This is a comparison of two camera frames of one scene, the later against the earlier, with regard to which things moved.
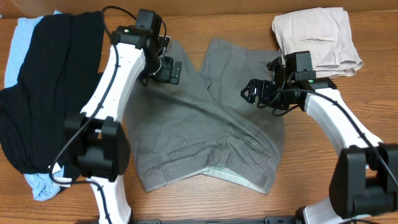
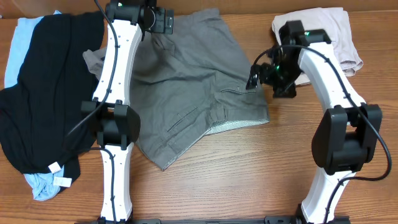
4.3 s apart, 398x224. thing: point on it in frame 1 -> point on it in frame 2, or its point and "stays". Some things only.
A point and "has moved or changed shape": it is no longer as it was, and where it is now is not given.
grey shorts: (186, 129) has moved or changed shape
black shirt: (60, 68) stays
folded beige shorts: (326, 32) stays
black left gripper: (165, 74) -> (163, 23)
